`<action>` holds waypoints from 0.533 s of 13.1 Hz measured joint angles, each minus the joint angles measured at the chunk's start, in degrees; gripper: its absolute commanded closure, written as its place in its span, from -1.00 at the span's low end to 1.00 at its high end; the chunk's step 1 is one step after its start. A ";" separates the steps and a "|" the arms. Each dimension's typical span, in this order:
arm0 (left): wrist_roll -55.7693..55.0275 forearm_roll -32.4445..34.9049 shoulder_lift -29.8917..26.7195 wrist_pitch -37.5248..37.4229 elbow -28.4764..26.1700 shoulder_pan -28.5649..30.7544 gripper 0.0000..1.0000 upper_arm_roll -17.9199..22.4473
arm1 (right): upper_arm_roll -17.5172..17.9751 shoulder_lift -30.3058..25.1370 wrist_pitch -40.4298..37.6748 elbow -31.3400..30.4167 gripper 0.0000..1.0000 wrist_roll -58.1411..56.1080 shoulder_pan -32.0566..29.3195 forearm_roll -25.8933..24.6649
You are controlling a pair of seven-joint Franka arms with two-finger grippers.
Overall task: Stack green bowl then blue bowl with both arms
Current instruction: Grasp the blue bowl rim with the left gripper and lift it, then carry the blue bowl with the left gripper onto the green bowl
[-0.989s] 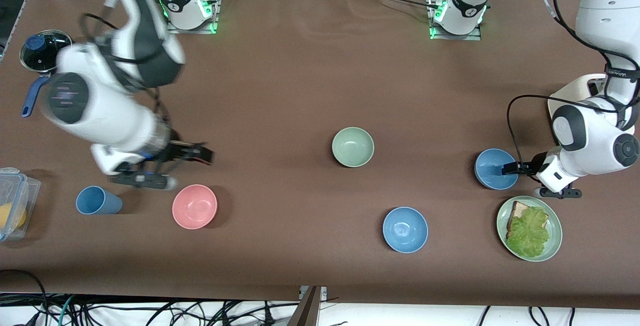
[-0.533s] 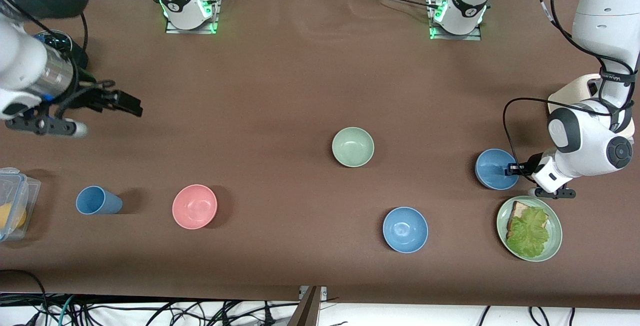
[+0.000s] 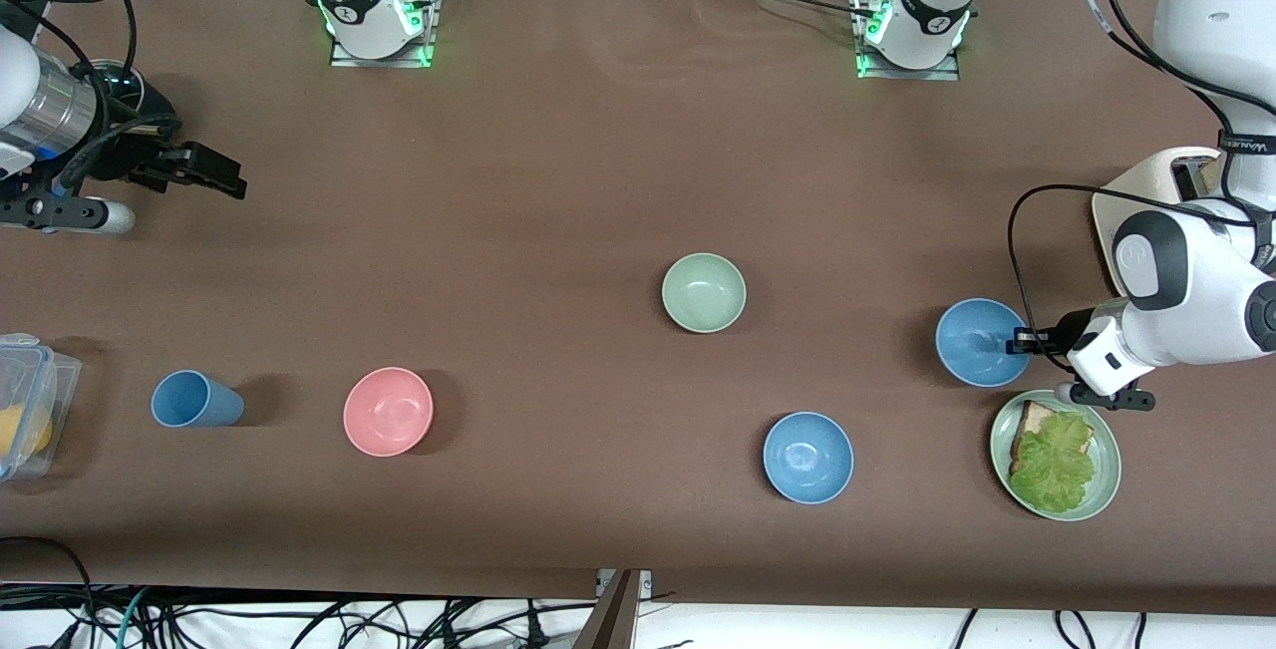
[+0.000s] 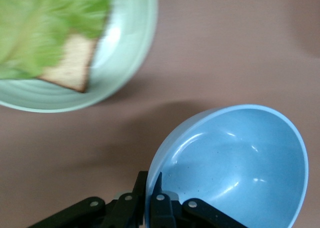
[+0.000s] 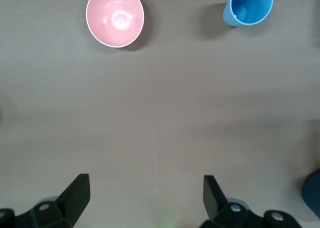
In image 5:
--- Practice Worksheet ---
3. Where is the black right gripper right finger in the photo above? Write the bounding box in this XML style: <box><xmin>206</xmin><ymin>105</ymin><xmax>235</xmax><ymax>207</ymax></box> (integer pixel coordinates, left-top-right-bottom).
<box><xmin>199</xmin><ymin>174</ymin><xmax>304</xmax><ymax>228</ymax></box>

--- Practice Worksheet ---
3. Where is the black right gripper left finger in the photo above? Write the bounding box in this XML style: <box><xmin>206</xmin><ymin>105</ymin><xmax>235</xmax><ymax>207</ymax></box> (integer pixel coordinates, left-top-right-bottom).
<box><xmin>0</xmin><ymin>173</ymin><xmax>91</xmax><ymax>228</ymax></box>

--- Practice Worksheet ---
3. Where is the pink bowl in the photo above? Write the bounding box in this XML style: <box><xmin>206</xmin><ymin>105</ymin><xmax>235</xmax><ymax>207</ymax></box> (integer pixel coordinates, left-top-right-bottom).
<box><xmin>85</xmin><ymin>0</ymin><xmax>146</xmax><ymax>49</ymax></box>

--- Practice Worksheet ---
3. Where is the dark cup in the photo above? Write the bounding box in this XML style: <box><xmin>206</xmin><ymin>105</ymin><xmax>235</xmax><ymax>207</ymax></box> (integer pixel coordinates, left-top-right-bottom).
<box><xmin>301</xmin><ymin>169</ymin><xmax>320</xmax><ymax>215</ymax></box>

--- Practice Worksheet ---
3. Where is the brown table cover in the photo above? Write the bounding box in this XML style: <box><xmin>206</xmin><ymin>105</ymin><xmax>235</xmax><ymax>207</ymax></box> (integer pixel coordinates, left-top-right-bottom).
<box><xmin>0</xmin><ymin>0</ymin><xmax>320</xmax><ymax>228</ymax></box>

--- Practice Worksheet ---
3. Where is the blue ribbed cup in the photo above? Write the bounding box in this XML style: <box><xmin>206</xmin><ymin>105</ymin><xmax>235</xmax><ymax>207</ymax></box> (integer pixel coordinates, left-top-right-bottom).
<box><xmin>222</xmin><ymin>0</ymin><xmax>275</xmax><ymax>28</ymax></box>

